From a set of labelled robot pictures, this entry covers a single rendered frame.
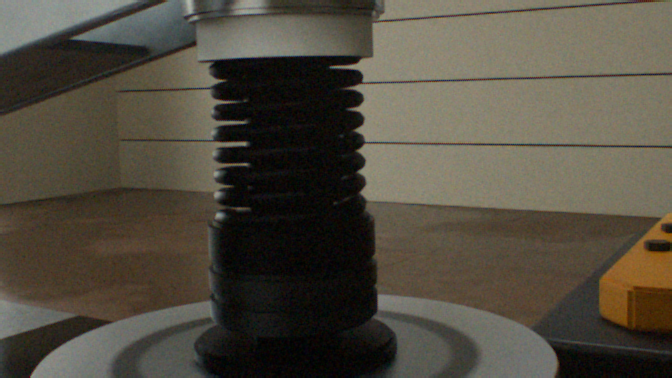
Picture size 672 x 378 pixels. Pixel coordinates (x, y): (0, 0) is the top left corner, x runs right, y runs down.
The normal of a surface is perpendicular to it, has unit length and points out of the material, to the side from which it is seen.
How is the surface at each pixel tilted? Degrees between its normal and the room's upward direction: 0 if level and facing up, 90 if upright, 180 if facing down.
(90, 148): 90
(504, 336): 0
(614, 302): 90
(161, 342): 0
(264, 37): 90
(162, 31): 90
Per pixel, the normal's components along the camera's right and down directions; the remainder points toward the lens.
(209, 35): -0.79, 0.10
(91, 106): 0.83, 0.04
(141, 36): -0.22, 0.12
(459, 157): -0.56, 0.11
